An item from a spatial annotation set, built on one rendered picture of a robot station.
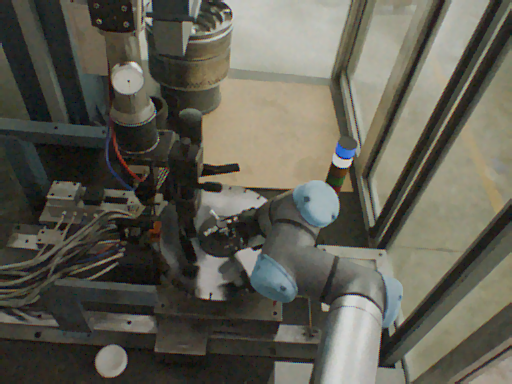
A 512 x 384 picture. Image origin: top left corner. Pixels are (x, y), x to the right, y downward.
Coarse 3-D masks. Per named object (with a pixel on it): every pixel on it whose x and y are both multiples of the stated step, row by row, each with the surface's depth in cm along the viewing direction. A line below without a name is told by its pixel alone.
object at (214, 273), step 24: (240, 192) 110; (168, 216) 102; (168, 240) 98; (192, 240) 99; (168, 264) 94; (192, 264) 94; (216, 264) 95; (240, 264) 96; (192, 288) 91; (216, 288) 91; (240, 288) 92
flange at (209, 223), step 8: (224, 216) 103; (208, 224) 101; (200, 232) 99; (216, 232) 98; (200, 240) 98; (208, 240) 98; (216, 240) 98; (224, 240) 98; (208, 248) 96; (216, 248) 97; (224, 248) 97; (232, 248) 97
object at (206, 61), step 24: (216, 0) 147; (192, 24) 147; (216, 24) 143; (192, 48) 132; (216, 48) 136; (168, 72) 140; (192, 72) 139; (216, 72) 143; (168, 96) 152; (192, 96) 150; (216, 96) 158
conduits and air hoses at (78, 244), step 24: (72, 216) 113; (96, 216) 114; (120, 216) 104; (48, 240) 109; (72, 240) 107; (96, 240) 101; (24, 264) 106; (48, 264) 100; (72, 264) 97; (96, 264) 96; (0, 288) 104; (24, 288) 99
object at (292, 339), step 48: (144, 96) 69; (144, 144) 74; (144, 192) 84; (144, 240) 101; (48, 288) 84; (96, 288) 83; (144, 288) 84; (0, 336) 98; (48, 336) 100; (96, 336) 101; (144, 336) 102; (192, 336) 97; (240, 336) 104; (288, 336) 105
